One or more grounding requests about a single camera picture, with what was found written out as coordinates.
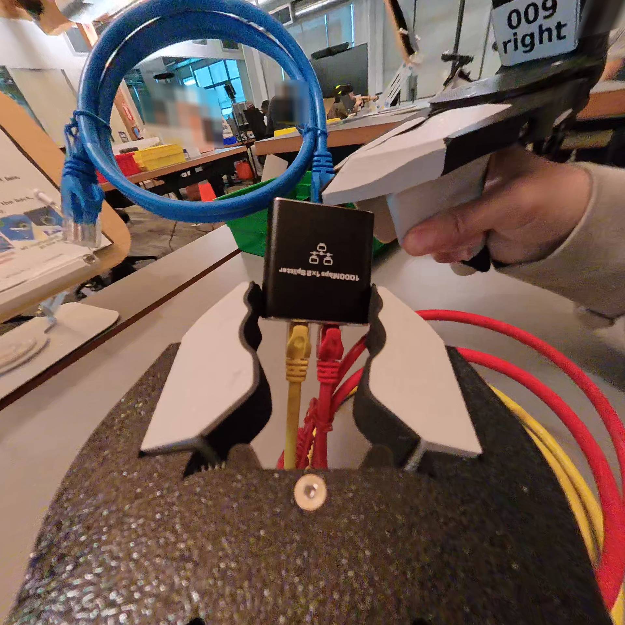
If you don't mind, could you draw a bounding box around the black ethernet splitter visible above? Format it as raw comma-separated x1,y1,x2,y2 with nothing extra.
262,198,376,326

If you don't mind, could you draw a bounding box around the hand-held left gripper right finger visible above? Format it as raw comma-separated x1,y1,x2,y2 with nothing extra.
354,285,483,462

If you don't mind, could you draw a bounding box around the blue ethernet cable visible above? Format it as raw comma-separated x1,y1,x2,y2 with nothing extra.
61,0,336,247

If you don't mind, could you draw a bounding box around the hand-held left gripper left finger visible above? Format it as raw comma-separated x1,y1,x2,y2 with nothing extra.
140,283,272,460

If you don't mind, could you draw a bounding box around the person's right hand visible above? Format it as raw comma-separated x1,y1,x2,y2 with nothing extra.
403,147,594,272

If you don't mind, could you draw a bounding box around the red ethernet cable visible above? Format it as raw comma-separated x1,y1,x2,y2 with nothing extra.
298,310,625,612

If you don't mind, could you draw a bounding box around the small yellow plastic bin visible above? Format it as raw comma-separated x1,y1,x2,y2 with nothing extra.
132,144,187,173

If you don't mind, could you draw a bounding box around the wooden background desk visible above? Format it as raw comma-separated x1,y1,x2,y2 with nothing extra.
252,80,625,159

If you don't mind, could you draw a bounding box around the instruction sheet board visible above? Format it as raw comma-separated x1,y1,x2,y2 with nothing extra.
0,93,132,323

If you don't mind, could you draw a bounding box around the yellow ethernet cable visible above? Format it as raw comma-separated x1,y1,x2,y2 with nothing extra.
283,323,608,587

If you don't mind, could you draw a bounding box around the green plastic bin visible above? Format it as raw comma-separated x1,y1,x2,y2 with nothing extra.
217,171,391,260

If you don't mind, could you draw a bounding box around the person's right forearm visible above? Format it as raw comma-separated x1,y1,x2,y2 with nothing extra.
493,161,625,323

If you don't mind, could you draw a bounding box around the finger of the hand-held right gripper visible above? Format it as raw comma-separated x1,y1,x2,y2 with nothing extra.
323,103,514,208

